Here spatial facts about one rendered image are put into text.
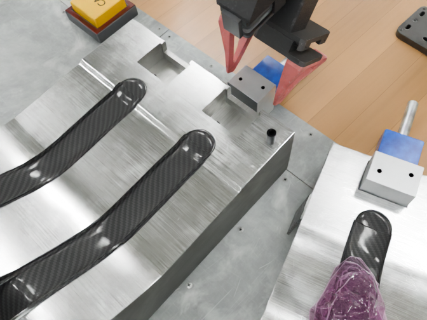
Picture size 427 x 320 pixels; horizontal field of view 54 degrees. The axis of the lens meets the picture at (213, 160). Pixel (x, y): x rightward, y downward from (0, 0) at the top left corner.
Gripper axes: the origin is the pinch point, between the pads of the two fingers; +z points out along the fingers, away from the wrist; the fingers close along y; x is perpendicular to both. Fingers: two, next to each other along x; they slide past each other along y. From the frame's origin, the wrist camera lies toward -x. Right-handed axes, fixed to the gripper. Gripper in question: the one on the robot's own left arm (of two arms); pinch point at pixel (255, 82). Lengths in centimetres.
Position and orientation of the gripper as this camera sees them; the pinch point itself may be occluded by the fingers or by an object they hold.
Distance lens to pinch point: 54.1
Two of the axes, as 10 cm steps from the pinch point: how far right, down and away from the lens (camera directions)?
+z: -2.8, 7.2, 6.3
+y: 7.3, 5.9, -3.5
